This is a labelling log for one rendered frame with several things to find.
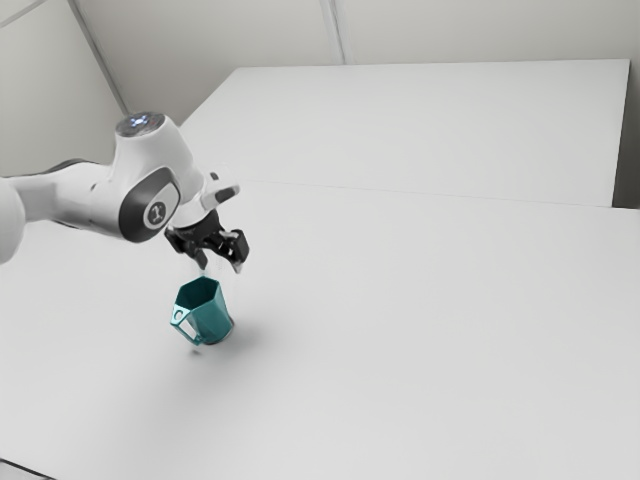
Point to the teal faceted mug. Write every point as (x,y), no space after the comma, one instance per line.
(207,315)

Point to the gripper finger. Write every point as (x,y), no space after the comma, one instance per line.
(239,266)
(202,261)

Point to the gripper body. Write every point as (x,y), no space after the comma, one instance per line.
(197,236)

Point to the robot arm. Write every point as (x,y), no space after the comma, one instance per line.
(150,165)

